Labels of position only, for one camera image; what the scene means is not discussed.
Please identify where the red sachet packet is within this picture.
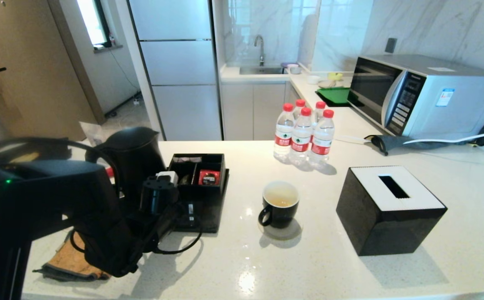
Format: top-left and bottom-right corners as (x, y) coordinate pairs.
(198, 170), (221, 186)

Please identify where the orange-brown folded cloth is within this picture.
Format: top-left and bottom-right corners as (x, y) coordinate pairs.
(33, 231), (111, 280)

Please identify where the white kitchen cabinet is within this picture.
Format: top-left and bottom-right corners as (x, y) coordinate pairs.
(221, 80), (303, 141)

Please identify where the black flat case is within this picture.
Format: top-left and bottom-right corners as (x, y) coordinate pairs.
(0, 140), (71, 165)

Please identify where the clear sign card stand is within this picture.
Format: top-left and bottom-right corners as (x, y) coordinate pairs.
(79, 122), (105, 144)

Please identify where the black serving tray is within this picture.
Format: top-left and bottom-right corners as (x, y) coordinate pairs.
(174, 169), (230, 233)

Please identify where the black mug white inside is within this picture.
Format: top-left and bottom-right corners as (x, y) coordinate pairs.
(258, 180), (300, 229)

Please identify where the black tissue box white lid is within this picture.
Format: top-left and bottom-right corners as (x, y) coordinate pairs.
(336, 165), (448, 256)

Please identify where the black compartment box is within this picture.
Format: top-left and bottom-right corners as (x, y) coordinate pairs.
(169, 153), (228, 196)

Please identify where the dark grey cloth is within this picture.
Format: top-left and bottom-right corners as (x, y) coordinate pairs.
(365, 130), (484, 156)

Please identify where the window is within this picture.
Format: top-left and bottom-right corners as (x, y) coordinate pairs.
(76, 0), (113, 48)

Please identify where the brown wooden door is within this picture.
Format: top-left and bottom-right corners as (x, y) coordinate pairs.
(0, 0), (100, 141)

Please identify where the round clear coaster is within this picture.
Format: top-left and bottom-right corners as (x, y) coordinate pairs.
(258, 219), (303, 241)

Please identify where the silver refrigerator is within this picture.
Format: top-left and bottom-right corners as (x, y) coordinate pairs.
(127, 0), (224, 141)

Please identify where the white power cable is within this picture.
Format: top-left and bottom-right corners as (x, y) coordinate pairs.
(336, 132), (484, 146)

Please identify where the steel sink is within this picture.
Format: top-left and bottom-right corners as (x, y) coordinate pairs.
(239, 65), (286, 75)

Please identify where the black electric kettle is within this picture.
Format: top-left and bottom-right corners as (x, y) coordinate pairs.
(85, 127), (166, 200)

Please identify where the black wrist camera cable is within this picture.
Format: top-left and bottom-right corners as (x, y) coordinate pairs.
(152, 224), (204, 255)

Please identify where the chrome faucet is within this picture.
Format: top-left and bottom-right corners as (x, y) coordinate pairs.
(254, 35), (266, 66)

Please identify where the silver microwave oven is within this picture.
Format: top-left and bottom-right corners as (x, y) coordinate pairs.
(347, 54), (484, 140)

